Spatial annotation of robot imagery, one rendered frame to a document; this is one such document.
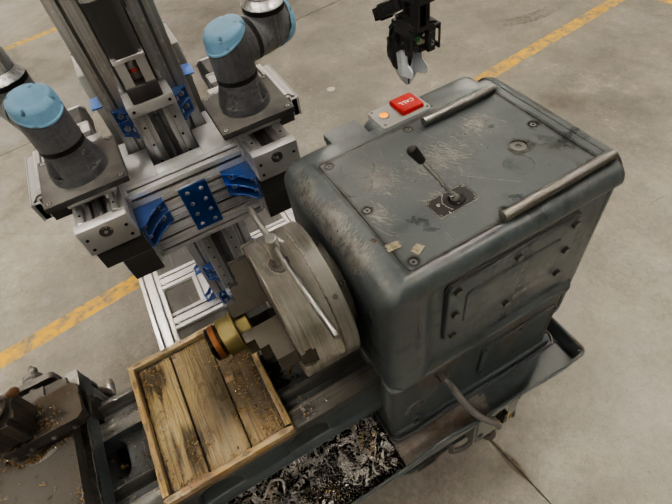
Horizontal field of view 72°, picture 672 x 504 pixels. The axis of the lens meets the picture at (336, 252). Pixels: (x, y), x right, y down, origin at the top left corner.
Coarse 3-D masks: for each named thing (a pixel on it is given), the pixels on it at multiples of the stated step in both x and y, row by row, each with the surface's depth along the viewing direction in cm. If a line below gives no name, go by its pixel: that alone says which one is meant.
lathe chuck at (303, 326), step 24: (264, 240) 94; (288, 240) 92; (264, 264) 88; (264, 288) 90; (288, 288) 86; (312, 288) 87; (288, 312) 85; (312, 312) 87; (312, 336) 87; (336, 360) 97
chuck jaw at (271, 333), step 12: (264, 324) 96; (276, 324) 95; (252, 336) 94; (264, 336) 93; (276, 336) 93; (288, 336) 92; (252, 348) 95; (264, 348) 92; (276, 348) 91; (288, 348) 90; (288, 360) 90; (300, 360) 92; (312, 360) 91
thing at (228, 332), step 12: (228, 312) 97; (216, 324) 96; (228, 324) 95; (240, 324) 96; (204, 336) 95; (216, 336) 95; (228, 336) 94; (240, 336) 94; (216, 348) 94; (228, 348) 94; (240, 348) 96
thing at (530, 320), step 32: (512, 320) 116; (544, 320) 129; (448, 352) 112; (480, 352) 122; (512, 352) 133; (384, 384) 110; (416, 384) 114; (480, 384) 138; (384, 416) 131; (416, 416) 130
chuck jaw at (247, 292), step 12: (228, 264) 96; (240, 264) 95; (240, 276) 96; (252, 276) 96; (240, 288) 96; (252, 288) 97; (240, 300) 96; (252, 300) 97; (264, 300) 98; (240, 312) 96
